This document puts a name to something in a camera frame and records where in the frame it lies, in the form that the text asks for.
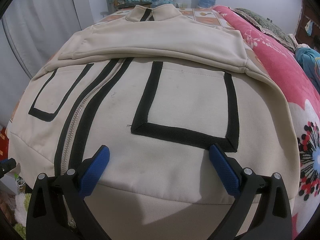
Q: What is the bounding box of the brown wooden door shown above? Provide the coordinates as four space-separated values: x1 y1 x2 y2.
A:
295 0 319 46

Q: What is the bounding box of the blue patterned quilt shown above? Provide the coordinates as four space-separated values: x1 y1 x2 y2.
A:
295 47 320 92

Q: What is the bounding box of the pink floral blanket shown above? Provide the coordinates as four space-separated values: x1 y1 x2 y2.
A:
213 5 319 239

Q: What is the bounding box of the beige zip jacket black trim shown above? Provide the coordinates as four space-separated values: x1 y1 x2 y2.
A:
9 5 300 239

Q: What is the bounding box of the grey curtain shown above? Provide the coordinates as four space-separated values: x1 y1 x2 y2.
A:
1 0 81 127

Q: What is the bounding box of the cloth hanging on door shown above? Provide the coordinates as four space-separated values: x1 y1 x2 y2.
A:
305 20 313 36

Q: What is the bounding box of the grey lace-edged blanket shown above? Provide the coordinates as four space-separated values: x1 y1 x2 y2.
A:
232 8 298 53

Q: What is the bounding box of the tiled pattern bed sheet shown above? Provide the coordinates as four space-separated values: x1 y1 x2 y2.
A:
95 8 234 30

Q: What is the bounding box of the red gift bag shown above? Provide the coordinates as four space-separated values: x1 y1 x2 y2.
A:
0 127 9 160

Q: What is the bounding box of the green white plush toy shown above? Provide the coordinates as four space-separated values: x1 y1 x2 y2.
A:
14 193 31 239

